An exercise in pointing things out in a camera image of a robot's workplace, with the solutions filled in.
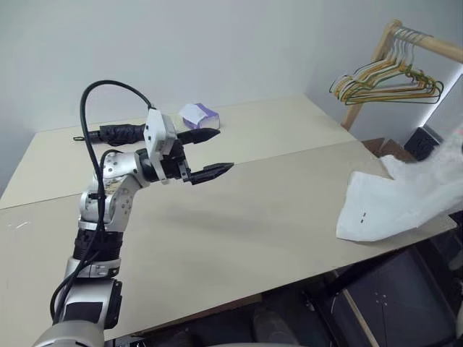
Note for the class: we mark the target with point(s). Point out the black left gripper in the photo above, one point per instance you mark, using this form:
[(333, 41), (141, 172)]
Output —
[(175, 170)]

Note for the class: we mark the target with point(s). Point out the white shorts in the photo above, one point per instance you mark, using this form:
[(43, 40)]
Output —
[(394, 202)]

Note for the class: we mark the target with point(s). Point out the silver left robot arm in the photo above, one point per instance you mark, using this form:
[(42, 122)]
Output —
[(115, 202)]

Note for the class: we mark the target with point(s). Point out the purple white tissue box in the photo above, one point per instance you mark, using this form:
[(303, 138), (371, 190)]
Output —
[(202, 117)]

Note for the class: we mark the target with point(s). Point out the brown cardboard box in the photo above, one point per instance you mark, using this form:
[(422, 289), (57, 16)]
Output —
[(385, 148)]

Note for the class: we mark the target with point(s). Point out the dark rounded shape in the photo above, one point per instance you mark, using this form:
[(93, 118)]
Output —
[(270, 321)]

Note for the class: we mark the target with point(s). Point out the black box device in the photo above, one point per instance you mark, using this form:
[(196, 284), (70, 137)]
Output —
[(423, 142)]

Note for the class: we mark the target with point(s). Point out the light wooden slat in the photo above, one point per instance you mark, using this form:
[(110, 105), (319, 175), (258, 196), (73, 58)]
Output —
[(361, 320)]

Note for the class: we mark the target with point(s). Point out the wooden clothes rack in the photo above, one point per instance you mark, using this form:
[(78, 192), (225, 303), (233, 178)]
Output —
[(439, 46)]

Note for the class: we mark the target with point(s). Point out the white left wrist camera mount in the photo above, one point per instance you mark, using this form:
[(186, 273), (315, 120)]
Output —
[(157, 132)]

